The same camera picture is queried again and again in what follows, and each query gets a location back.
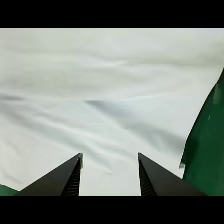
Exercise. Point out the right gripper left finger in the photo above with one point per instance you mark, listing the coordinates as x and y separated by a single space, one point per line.
63 180

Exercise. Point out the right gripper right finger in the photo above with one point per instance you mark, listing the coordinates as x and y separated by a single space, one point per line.
156 181

